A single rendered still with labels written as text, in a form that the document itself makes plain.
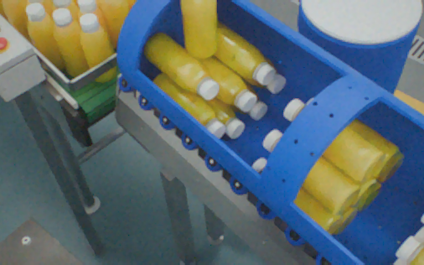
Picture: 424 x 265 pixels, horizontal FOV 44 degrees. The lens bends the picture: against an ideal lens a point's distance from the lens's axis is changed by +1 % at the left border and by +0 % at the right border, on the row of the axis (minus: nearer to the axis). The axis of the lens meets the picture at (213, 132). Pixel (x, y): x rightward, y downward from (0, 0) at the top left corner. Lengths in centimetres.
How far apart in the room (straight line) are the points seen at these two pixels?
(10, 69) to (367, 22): 79
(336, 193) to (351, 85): 17
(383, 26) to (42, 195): 154
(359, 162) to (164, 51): 44
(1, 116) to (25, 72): 141
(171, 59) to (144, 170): 124
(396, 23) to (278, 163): 57
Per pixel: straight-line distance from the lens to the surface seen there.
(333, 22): 127
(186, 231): 177
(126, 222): 214
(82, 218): 185
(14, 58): 118
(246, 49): 105
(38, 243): 90
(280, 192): 86
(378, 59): 128
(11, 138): 251
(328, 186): 88
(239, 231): 113
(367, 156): 87
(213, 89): 102
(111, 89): 133
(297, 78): 112
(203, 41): 102
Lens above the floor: 187
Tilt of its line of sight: 53 degrees down
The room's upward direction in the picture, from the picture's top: 3 degrees counter-clockwise
